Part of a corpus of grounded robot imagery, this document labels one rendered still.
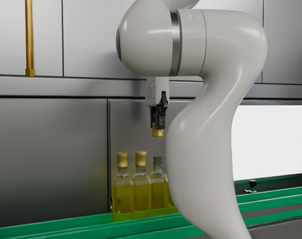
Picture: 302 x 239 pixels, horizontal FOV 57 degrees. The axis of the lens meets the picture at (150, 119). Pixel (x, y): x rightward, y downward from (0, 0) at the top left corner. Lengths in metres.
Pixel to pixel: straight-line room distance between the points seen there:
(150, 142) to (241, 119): 0.41
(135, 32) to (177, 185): 0.22
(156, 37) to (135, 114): 0.61
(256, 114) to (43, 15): 0.89
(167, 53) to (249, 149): 0.89
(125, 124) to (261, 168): 0.63
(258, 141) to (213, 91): 0.87
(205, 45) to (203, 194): 0.20
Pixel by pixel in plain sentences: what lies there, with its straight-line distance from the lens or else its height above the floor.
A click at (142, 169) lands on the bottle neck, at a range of 0.86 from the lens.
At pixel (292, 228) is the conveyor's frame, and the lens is 1.21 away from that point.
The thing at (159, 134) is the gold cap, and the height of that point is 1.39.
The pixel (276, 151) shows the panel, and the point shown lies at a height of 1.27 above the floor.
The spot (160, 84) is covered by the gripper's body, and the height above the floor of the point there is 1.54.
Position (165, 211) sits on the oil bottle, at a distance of 0.92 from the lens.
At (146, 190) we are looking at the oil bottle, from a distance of 0.87.
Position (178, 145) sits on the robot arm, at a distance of 0.39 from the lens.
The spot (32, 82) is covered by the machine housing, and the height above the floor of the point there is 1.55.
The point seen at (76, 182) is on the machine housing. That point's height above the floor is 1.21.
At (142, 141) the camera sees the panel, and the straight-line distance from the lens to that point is 0.99.
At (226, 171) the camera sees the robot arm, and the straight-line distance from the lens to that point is 0.40.
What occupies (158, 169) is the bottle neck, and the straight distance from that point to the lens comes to 0.89.
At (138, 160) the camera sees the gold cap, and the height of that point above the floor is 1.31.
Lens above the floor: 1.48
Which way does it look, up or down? 3 degrees down
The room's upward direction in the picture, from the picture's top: straight up
